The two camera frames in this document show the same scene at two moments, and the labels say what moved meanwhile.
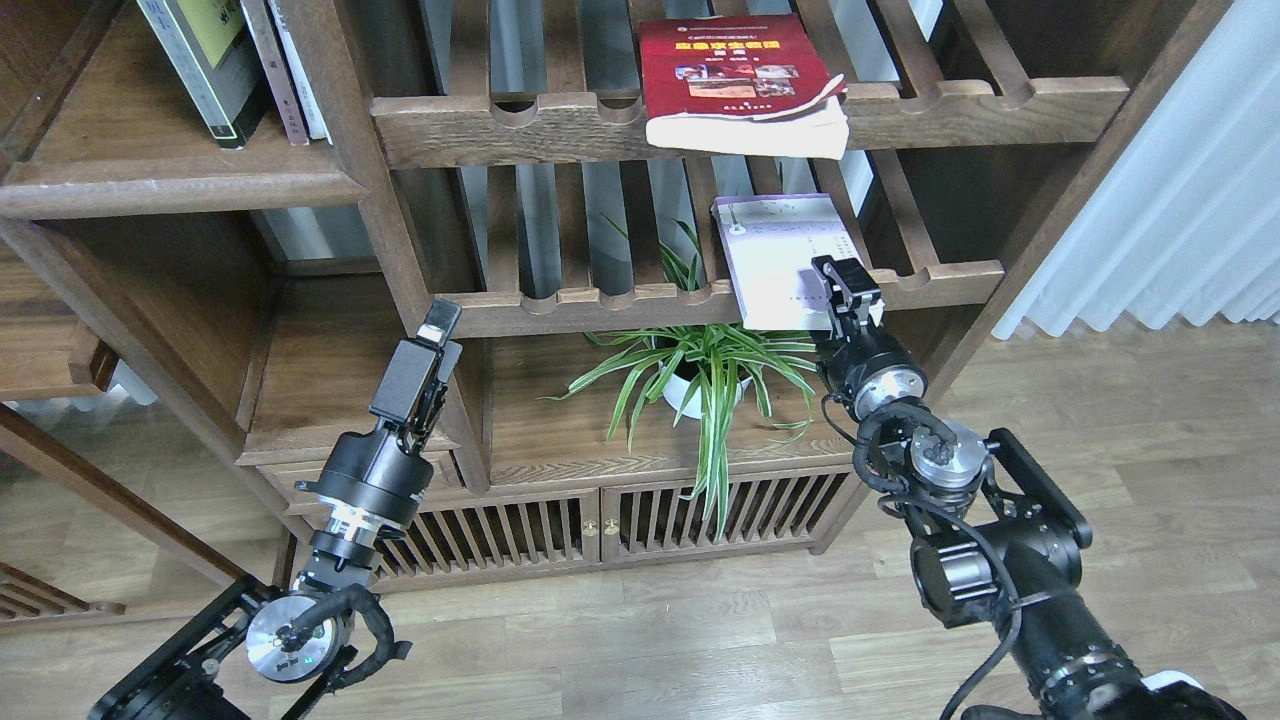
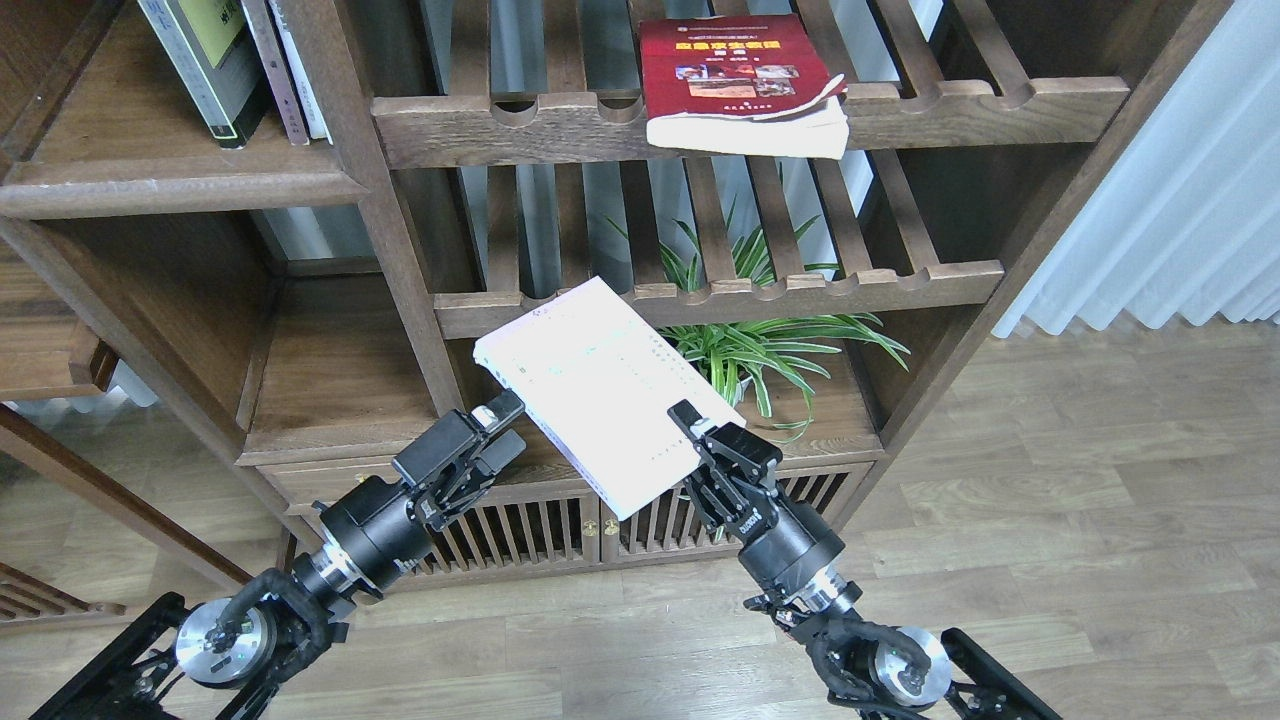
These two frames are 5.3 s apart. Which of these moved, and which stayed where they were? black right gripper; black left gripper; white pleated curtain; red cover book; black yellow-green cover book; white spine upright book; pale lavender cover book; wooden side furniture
Moved: black right gripper; black left gripper; pale lavender cover book
Stayed: white pleated curtain; wooden side furniture; white spine upright book; red cover book; black yellow-green cover book
